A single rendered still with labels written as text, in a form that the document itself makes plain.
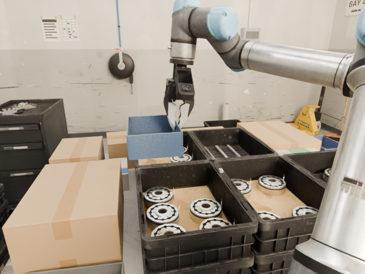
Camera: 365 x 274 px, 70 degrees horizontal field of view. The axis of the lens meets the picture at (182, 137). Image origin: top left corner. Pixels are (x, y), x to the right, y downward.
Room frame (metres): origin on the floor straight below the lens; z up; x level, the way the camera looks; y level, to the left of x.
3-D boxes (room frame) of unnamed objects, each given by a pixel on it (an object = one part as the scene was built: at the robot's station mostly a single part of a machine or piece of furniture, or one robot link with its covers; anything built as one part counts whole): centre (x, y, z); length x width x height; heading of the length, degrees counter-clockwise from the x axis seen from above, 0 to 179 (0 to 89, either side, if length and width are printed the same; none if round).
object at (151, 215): (0.69, 0.06, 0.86); 0.10 x 0.10 x 0.01
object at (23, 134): (2.07, 1.29, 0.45); 0.60 x 0.45 x 0.90; 11
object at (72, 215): (0.80, 0.37, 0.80); 0.40 x 0.30 x 0.20; 11
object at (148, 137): (0.74, 0.09, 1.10); 0.20 x 0.15 x 0.07; 10
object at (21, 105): (2.18, 1.36, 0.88); 0.29 x 0.22 x 0.03; 11
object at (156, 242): (0.71, -0.01, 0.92); 0.40 x 0.30 x 0.02; 12
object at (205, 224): (0.61, -0.10, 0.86); 0.10 x 0.10 x 0.01
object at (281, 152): (1.15, -0.54, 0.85); 0.24 x 0.06 x 0.06; 100
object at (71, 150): (1.27, 0.55, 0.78); 0.30 x 0.22 x 0.16; 12
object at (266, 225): (0.77, -0.30, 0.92); 0.40 x 0.30 x 0.02; 12
